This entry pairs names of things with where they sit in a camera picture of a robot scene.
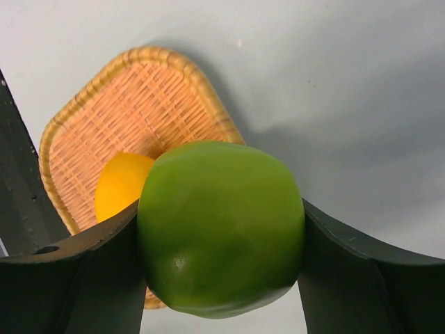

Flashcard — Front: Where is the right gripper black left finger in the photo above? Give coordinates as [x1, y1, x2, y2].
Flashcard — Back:
[1, 202, 146, 333]

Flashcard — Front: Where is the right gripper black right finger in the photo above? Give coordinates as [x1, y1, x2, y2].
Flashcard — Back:
[298, 201, 444, 334]

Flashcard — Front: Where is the yellow fake lemon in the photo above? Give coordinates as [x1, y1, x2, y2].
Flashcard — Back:
[94, 151, 155, 223]

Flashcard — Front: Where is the green fake lime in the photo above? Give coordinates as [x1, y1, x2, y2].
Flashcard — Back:
[137, 141, 305, 319]

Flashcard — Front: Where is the woven bamboo tray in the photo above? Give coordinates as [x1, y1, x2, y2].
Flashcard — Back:
[38, 45, 247, 311]

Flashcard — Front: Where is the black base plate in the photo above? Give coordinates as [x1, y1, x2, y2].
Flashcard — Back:
[1, 76, 70, 256]

